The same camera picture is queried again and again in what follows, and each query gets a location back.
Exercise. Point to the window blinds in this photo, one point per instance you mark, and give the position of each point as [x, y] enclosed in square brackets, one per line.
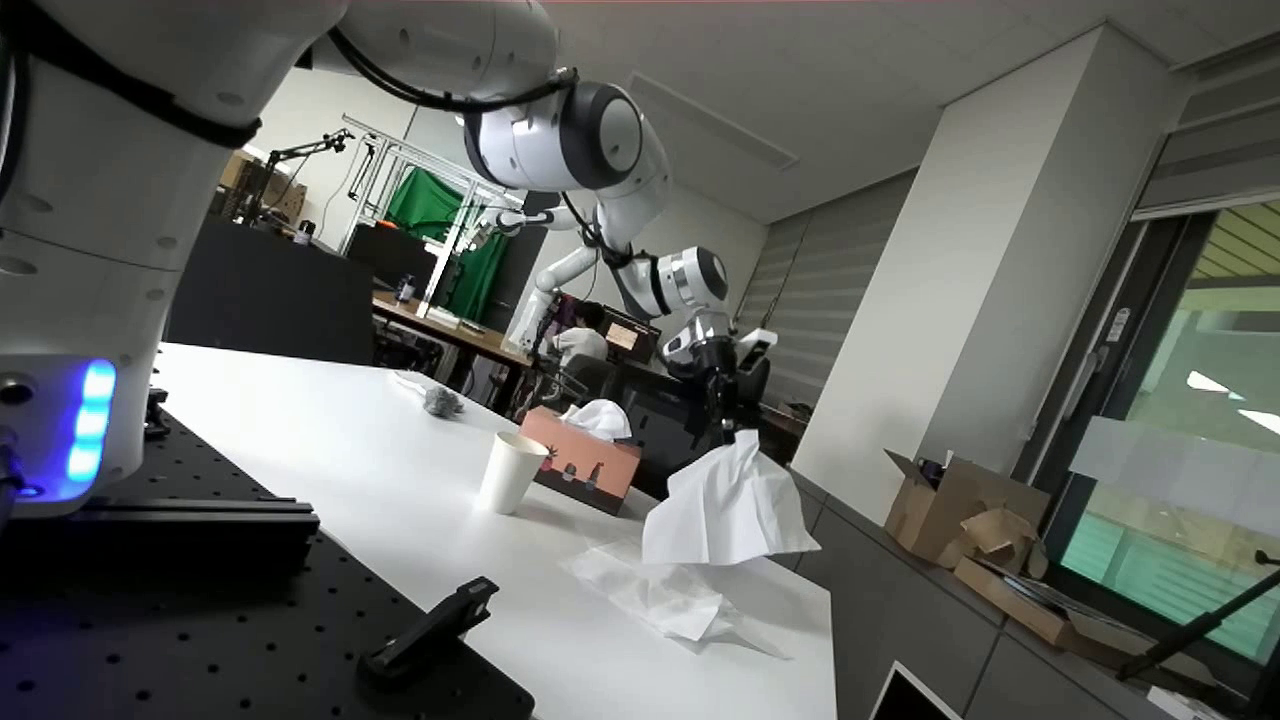
[830, 280]

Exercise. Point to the laptop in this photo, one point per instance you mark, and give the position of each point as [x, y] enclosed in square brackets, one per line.
[912, 698]

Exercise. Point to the window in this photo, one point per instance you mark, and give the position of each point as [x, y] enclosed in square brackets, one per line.
[1190, 440]

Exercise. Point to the monitor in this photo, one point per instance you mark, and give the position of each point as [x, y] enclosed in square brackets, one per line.
[395, 255]

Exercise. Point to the black clamp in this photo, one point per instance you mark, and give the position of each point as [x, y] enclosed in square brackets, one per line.
[430, 632]

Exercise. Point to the black partition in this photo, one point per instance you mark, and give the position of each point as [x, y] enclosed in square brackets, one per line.
[270, 295]

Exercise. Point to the aluminium frame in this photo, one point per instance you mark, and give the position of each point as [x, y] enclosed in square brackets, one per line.
[385, 135]

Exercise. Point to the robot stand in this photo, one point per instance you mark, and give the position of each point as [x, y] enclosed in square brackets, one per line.
[200, 620]

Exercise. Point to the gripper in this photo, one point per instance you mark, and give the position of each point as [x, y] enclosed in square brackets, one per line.
[716, 372]

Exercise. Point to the grey fuzzy object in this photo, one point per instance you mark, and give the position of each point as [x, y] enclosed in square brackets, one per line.
[440, 402]

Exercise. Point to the slim white robot arm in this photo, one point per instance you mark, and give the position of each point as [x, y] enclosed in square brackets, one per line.
[550, 285]

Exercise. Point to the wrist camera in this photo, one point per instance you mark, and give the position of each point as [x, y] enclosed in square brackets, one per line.
[757, 375]

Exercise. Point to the crumpled white tissue sheet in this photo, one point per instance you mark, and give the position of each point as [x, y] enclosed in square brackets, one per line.
[660, 595]

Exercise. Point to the tissue sticking from box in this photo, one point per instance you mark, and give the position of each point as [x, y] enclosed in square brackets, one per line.
[603, 417]

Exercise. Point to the pink tissue box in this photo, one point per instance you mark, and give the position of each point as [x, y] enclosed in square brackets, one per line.
[585, 470]

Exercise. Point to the white tissue sheet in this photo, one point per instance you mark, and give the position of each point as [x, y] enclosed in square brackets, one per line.
[660, 595]
[725, 505]

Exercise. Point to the person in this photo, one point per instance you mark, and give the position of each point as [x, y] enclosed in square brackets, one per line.
[580, 340]

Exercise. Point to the open cardboard box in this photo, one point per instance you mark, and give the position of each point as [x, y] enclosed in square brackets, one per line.
[950, 510]

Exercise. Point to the grey cabinet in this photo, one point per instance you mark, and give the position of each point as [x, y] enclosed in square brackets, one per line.
[920, 630]

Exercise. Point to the flat cardboard piece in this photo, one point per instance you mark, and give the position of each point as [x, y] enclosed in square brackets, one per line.
[1030, 605]

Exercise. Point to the green cloth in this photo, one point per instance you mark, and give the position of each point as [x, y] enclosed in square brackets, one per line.
[425, 200]

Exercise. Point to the white paper cup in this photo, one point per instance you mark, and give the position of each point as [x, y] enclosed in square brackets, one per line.
[510, 475]

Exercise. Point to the wooden desk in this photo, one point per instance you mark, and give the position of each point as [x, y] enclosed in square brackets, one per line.
[450, 330]

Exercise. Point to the camera on mount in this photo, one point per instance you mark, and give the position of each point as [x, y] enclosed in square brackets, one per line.
[300, 150]

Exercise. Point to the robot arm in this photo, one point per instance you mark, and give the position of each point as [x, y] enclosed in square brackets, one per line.
[110, 150]

